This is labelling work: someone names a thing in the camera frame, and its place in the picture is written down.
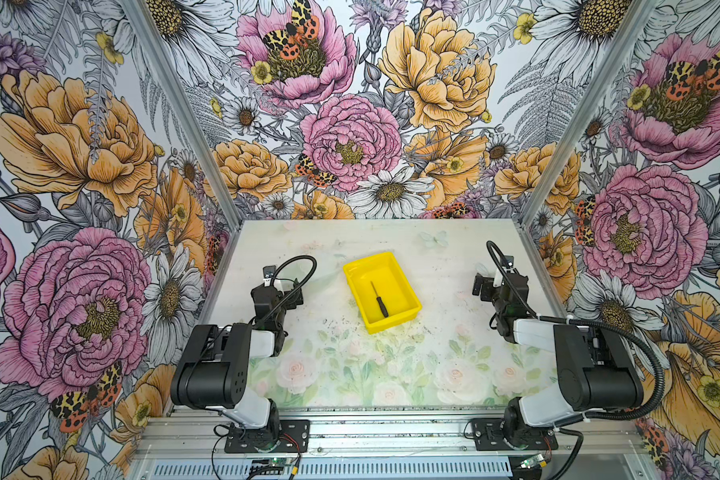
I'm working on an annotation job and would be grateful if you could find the black screwdriver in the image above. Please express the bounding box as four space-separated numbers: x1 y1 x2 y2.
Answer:
370 281 389 318

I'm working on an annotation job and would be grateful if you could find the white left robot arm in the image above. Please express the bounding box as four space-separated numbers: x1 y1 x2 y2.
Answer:
170 280 303 453

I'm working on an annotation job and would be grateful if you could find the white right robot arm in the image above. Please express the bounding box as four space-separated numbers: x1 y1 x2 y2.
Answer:
472 273 644 449

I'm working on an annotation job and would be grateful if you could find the yellow plastic bin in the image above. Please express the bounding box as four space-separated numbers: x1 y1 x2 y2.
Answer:
343 252 422 335

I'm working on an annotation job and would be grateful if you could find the perforated metal vent strip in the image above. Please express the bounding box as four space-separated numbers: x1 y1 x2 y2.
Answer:
143 456 512 479

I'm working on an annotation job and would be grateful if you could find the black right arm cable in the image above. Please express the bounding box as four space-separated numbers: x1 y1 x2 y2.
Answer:
485 240 666 480

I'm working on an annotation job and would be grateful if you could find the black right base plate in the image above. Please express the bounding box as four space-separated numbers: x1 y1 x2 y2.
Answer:
468 418 558 451

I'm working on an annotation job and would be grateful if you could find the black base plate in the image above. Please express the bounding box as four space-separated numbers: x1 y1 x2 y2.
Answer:
223 420 311 454
468 418 558 451

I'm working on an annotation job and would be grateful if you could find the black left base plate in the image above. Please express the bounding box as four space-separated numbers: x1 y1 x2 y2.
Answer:
223 420 311 454

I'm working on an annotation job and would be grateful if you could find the aluminium front rail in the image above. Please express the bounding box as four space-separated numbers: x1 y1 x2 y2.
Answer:
137 406 643 463

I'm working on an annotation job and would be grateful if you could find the aluminium corner post left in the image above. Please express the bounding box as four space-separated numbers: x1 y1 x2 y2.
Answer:
123 1 241 233

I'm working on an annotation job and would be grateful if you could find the aluminium corner post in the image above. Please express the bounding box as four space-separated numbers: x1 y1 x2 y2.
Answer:
518 1 655 228
123 1 241 233

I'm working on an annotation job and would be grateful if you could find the aluminium corner post right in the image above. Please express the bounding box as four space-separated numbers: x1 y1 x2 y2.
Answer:
518 1 655 228

